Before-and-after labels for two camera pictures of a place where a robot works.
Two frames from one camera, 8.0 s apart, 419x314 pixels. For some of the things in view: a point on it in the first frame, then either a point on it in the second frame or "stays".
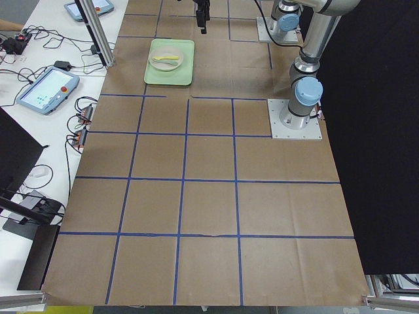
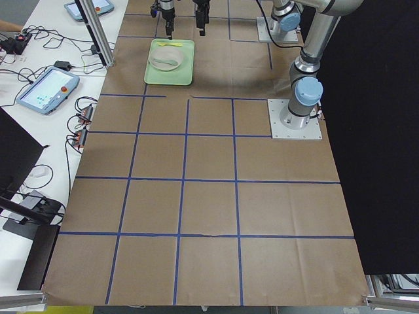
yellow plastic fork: [166, 57] → [163, 44]
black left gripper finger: [207, 17] stays
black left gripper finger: [200, 17] stays
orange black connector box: [85, 116] stays
